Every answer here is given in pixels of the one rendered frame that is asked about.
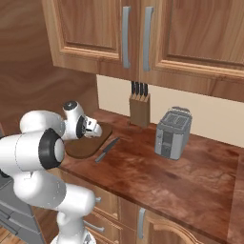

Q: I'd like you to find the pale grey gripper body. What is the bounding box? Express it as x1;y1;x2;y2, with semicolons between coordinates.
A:
84;116;104;139

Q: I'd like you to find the dark brown cutting board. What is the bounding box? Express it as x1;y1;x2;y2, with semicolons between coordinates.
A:
64;122;114;160

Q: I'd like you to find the grey kitchen knife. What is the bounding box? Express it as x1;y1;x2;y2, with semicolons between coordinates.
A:
94;136;121;164

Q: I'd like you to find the wooden knife block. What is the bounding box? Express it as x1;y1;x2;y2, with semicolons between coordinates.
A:
128;92;152;129

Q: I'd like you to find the wooden drawer front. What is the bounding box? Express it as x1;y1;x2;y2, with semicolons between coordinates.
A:
83;212;122;244
60;170;121;221

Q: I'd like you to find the grey metal toaster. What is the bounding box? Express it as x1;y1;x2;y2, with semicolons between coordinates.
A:
153;106;193;161

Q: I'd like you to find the tall wooden cabinet panel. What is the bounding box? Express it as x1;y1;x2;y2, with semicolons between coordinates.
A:
0;0;99;137

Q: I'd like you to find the grey metal appliance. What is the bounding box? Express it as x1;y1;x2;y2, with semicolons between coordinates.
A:
0;173;43;244

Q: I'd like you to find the wooden base cupboard door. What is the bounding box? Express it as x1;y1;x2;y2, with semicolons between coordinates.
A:
135;205;206;244

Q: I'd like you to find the grey cupboard door handle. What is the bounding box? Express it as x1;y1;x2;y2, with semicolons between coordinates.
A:
121;6;132;70
142;6;155;72

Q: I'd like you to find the wooden wall cupboard door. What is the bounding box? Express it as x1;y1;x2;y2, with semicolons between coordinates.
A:
41;0;141;82
138;0;244;103

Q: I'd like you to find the grey base cupboard handle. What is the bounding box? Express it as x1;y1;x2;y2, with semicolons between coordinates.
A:
136;207;147;240

